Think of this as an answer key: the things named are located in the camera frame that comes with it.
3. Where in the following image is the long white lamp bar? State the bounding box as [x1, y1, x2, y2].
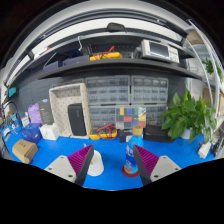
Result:
[4, 16, 188, 88]

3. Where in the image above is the dark grey carton box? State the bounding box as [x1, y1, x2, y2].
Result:
[37, 98, 55, 126]

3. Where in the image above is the dark grey pegboard panel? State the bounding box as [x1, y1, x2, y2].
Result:
[13, 76, 84, 114]

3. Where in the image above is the green potted plant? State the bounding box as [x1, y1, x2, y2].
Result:
[161, 89, 218, 143]

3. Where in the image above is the blue carton box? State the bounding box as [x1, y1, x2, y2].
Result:
[20, 123, 43, 144]

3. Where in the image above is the small white labelled bottle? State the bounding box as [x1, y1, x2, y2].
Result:
[20, 114, 31, 128]

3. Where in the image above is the blue drink bottle yellow cap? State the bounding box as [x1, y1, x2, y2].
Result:
[122, 124, 145, 176]

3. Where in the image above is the black box with white label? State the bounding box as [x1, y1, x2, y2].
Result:
[118, 128, 134, 144]

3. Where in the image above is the yellow multimeter with red leads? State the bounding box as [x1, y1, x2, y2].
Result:
[88, 123, 119, 140]

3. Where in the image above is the black overhead workbench shelf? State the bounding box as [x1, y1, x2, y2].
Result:
[37, 31, 203, 81]

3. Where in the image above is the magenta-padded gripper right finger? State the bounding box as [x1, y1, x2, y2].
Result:
[131, 144, 182, 186]

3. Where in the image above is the white perforated tray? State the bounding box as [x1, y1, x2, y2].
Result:
[48, 82, 91, 139]

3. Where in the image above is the purple plastic bag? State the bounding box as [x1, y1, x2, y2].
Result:
[27, 103, 44, 125]

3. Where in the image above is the white carton box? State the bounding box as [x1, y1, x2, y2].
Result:
[39, 123, 61, 141]

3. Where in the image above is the clear box with coloured parts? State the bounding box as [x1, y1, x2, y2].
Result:
[114, 106, 147, 129]

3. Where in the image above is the black rectangular pouch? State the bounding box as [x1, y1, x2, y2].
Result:
[67, 103, 88, 137]

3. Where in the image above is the teal wall-mounted device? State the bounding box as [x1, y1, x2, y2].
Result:
[7, 86, 18, 98]

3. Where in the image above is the white power adapter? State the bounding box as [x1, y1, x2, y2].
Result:
[197, 141, 212, 159]

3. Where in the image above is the brown cardboard box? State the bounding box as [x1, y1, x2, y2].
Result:
[11, 139, 39, 164]

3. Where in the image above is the flat black case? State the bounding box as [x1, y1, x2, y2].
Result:
[143, 124, 175, 144]

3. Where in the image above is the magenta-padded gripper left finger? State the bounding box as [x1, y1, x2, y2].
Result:
[44, 144, 95, 187]

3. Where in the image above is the white mug brown handle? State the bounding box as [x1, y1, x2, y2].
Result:
[83, 146, 105, 177]

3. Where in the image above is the white metal rack shelf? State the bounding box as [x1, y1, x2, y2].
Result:
[184, 19, 224, 101]

